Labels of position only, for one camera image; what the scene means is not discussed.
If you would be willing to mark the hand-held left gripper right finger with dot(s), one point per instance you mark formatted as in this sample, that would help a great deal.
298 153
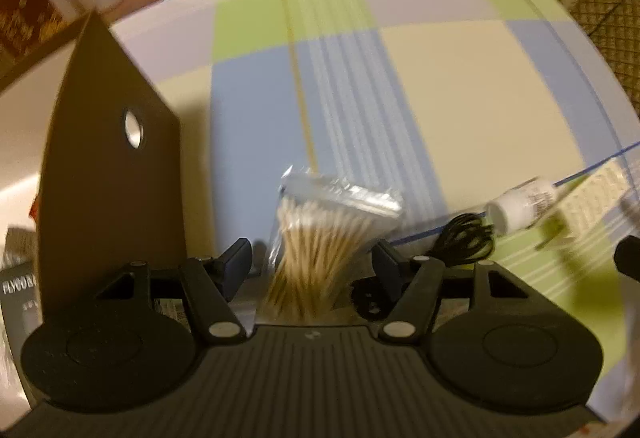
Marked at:
387 270

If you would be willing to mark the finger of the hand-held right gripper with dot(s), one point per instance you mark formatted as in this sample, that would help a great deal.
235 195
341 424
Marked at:
629 258

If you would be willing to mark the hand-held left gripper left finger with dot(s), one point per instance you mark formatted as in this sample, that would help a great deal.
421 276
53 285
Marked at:
237 268

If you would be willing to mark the bag of cotton swabs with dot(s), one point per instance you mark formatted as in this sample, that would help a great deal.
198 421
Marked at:
320 243

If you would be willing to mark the large white box brown rim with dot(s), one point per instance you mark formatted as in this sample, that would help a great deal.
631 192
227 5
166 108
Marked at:
100 193

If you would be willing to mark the printed paper leaflet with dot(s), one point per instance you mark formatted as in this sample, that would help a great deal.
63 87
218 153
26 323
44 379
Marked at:
590 198

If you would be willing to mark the small white bottle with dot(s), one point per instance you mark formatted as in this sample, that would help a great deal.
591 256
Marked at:
520 205

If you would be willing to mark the black printed box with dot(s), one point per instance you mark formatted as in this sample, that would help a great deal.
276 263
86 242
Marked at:
20 298

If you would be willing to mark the dark red gift box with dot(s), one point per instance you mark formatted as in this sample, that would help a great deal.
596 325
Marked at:
25 13

